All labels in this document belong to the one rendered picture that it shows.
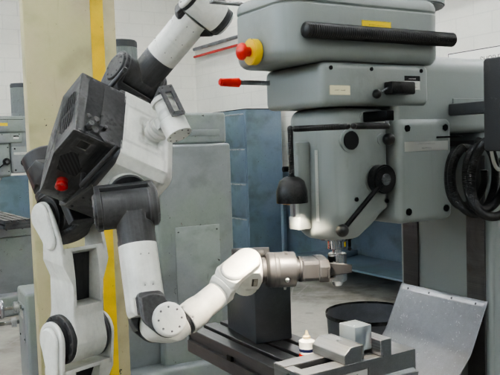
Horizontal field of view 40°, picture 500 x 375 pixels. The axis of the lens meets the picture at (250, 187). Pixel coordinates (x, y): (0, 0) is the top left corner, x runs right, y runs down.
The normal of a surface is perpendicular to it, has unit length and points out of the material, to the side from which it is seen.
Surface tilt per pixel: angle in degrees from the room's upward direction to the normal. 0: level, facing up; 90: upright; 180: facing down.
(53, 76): 90
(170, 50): 118
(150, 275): 70
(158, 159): 58
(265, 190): 90
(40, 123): 90
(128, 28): 90
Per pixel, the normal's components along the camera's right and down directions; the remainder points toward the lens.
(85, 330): 0.75, -0.15
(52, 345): -0.64, 0.07
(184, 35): 0.15, 0.51
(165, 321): 0.43, -0.30
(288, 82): -0.85, 0.06
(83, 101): 0.67, -0.50
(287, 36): -0.33, 0.07
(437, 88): 0.52, 0.04
